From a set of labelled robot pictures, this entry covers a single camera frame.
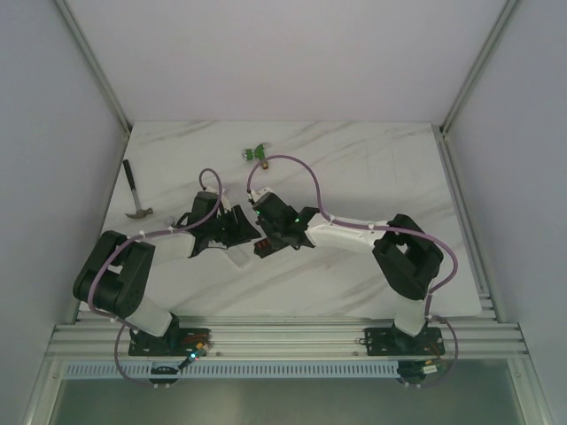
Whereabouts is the left aluminium frame post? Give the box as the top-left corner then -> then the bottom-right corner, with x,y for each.
53,0 -> 133,134

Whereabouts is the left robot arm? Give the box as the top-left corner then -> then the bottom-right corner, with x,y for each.
73,190 -> 260,356

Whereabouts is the clear plastic fuse box cover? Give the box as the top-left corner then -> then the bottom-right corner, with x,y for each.
225,247 -> 251,268

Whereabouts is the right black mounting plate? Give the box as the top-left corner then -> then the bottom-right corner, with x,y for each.
360,326 -> 446,357

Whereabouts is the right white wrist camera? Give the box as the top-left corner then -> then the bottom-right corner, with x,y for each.
248,187 -> 273,203

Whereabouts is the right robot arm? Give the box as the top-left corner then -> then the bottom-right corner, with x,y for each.
248,189 -> 444,353

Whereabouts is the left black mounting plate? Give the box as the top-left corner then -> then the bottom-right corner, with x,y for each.
128,328 -> 210,357

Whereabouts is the white slotted cable duct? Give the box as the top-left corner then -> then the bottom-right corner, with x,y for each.
61,359 -> 506,381

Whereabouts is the aluminium frame post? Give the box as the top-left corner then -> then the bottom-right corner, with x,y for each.
439,0 -> 520,134
53,0 -> 133,134

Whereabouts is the right aluminium frame post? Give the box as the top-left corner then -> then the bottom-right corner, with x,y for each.
439,0 -> 520,134

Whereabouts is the black mounting plate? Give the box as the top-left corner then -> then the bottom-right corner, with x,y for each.
128,328 -> 210,357
360,326 -> 446,357

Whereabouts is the claw hammer black handle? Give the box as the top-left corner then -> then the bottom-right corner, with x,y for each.
121,159 -> 154,220

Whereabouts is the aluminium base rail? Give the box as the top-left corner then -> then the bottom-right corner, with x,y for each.
47,313 -> 528,359

